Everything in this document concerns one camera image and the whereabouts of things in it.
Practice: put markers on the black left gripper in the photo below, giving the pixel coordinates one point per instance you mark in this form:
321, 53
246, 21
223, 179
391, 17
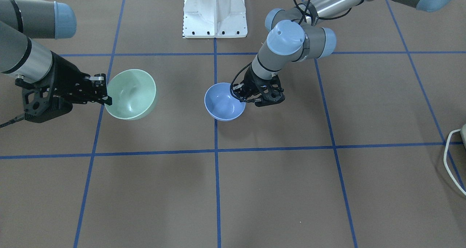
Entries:
252, 81

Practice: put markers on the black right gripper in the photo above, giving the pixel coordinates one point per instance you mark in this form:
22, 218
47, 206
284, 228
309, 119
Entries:
64, 71

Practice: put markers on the green bowl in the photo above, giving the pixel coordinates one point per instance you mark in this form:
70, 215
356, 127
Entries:
134, 95

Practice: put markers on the blue bowl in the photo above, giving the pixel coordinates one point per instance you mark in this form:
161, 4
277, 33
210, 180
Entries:
221, 105

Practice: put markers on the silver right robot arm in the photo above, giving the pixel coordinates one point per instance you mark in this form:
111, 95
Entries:
34, 67

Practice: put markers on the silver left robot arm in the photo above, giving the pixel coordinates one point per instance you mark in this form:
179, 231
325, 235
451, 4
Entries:
293, 36

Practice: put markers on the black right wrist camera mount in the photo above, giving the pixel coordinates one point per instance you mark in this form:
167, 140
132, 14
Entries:
40, 103

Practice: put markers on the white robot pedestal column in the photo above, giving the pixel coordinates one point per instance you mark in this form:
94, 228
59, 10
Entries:
204, 19

